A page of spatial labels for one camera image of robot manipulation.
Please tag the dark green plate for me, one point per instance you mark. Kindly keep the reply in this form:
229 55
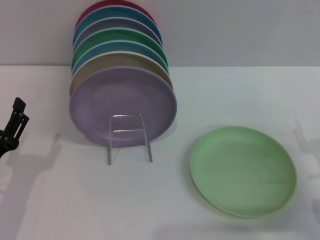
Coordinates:
120 35

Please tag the light blue plate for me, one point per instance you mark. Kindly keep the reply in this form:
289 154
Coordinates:
117 47

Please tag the red plate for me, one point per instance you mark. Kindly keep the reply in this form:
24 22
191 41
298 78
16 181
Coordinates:
87 10

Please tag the light green plate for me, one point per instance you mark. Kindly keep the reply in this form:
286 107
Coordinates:
242 170

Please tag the teal blue plate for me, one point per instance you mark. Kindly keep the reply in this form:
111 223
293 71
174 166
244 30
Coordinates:
120 12

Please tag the beige plate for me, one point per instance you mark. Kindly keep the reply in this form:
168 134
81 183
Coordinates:
112 60

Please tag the lavender purple plate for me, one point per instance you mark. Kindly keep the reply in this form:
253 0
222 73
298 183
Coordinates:
120 95

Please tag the grey lavender plate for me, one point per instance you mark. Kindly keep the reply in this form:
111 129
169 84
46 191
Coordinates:
120 23

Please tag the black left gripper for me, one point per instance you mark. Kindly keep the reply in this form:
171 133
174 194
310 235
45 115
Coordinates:
8 143

